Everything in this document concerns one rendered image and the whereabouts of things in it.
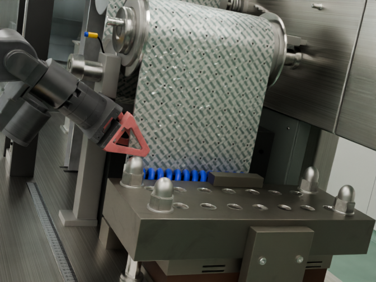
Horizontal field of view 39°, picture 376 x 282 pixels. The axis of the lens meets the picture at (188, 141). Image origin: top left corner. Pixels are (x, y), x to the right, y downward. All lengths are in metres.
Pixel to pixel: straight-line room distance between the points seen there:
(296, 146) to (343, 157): 3.38
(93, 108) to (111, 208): 0.15
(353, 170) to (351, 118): 3.42
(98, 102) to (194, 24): 0.20
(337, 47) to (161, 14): 0.31
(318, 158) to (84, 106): 0.61
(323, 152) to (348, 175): 3.13
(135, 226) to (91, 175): 0.26
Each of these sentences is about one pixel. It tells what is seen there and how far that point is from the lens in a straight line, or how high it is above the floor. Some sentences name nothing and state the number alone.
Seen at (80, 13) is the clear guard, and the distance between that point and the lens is 1.87.
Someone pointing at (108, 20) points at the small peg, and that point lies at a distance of 0.86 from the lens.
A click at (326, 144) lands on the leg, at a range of 1.23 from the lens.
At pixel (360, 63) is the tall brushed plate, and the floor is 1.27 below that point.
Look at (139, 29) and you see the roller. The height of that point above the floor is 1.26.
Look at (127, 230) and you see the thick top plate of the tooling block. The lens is 0.73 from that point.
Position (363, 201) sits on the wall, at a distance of 4.24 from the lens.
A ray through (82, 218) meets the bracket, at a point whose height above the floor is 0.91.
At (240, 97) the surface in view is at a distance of 0.92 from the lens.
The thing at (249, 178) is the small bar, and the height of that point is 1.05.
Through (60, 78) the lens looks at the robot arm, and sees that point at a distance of 0.79.
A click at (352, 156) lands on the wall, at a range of 4.34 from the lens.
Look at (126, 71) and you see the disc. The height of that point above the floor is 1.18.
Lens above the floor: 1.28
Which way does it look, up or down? 12 degrees down
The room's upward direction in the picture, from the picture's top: 10 degrees clockwise
